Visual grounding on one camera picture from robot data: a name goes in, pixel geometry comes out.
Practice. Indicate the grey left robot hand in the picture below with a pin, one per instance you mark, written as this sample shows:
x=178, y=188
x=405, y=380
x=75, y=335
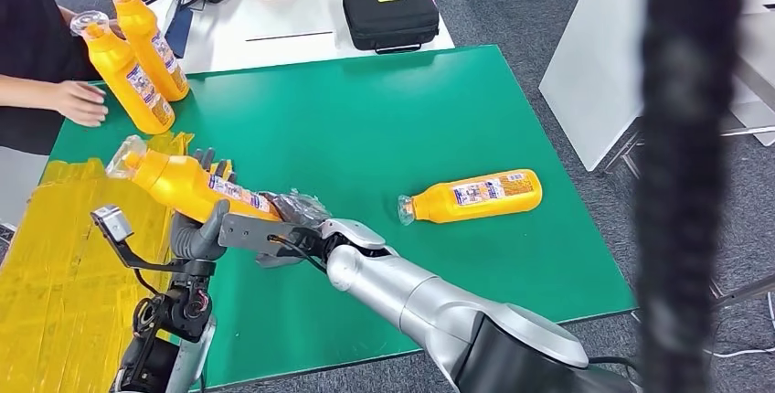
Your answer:
x=194, y=245

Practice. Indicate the person's right hand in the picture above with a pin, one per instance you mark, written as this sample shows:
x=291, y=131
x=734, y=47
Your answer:
x=82, y=102

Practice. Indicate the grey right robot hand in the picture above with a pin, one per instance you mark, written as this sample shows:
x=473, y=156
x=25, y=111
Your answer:
x=303, y=211

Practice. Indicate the yellow detergent bottle clear cap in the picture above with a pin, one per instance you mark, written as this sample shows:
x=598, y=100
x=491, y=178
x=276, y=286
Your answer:
x=115, y=69
x=175, y=184
x=142, y=21
x=484, y=210

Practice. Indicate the person's right forearm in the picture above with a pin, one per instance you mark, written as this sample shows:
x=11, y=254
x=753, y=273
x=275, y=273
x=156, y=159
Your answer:
x=27, y=92

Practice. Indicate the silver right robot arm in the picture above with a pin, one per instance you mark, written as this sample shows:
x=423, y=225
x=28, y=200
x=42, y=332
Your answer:
x=424, y=305

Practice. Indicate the thin black stick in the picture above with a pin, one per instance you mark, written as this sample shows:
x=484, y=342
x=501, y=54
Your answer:
x=289, y=36

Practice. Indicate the dark blue folded stand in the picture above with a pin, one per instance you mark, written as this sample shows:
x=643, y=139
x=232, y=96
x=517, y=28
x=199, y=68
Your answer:
x=180, y=33

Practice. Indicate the black zipped carrying case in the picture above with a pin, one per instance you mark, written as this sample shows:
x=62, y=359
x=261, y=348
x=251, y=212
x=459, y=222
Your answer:
x=390, y=18

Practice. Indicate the person's body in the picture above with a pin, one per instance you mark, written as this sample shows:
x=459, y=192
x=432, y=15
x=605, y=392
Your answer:
x=30, y=15

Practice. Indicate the yellow plastic sheet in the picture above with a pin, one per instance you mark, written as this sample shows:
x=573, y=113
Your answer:
x=60, y=317

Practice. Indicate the white desk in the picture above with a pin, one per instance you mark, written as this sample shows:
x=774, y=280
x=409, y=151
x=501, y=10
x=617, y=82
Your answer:
x=593, y=63

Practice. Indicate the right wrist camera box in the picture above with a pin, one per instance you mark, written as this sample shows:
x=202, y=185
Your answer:
x=248, y=234

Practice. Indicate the steel frame table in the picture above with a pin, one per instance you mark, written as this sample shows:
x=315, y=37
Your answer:
x=760, y=75

